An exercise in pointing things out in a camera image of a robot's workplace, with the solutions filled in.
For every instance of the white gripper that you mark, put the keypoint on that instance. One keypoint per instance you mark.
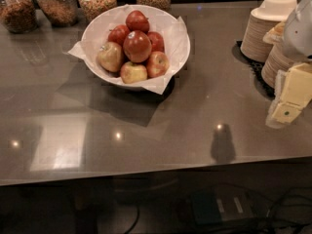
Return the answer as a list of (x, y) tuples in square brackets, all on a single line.
[(298, 33)]

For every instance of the large red apple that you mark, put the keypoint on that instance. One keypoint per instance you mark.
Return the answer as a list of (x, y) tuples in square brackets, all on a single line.
[(137, 46)]

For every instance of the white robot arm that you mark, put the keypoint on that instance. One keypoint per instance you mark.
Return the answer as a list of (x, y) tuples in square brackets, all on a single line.
[(293, 88)]

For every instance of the white ceramic bowl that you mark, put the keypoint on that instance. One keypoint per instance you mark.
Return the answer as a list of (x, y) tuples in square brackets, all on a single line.
[(175, 33)]

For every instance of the white paper bowl liner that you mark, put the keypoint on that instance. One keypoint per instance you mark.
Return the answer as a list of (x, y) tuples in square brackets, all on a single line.
[(170, 30)]

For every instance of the right front red-yellow apple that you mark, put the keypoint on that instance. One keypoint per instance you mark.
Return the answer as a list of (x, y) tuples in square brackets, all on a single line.
[(157, 64)]

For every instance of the right back red apple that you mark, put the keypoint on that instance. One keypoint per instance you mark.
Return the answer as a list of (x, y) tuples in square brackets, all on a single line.
[(157, 41)]

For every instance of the top red apple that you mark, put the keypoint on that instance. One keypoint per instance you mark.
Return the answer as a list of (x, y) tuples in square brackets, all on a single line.
[(136, 20)]

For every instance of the front yellow-green apple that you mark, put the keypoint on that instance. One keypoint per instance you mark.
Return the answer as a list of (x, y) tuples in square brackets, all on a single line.
[(131, 72)]

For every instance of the left back red apple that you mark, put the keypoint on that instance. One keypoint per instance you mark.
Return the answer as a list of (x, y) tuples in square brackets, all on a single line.
[(118, 34)]

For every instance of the left yellow-red apple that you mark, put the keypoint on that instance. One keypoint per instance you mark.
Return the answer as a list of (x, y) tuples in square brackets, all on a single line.
[(110, 56)]

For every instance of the front stack paper bowls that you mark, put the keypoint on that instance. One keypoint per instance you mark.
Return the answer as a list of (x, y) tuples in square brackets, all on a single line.
[(276, 61)]

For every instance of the stack paper bowls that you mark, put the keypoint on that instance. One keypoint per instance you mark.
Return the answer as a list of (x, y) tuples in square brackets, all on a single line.
[(261, 20), (276, 61)]

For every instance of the black rubber mat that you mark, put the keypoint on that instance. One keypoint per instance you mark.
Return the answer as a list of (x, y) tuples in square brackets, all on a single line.
[(259, 83)]

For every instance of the back stack paper bowls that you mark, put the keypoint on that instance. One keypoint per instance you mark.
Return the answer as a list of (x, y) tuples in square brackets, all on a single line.
[(261, 20)]

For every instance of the dark box under table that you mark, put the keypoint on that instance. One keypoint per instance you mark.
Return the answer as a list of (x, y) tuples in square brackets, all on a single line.
[(219, 206)]

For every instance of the far left cereal jar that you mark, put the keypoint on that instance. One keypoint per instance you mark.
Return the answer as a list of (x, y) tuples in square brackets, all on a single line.
[(18, 16)]

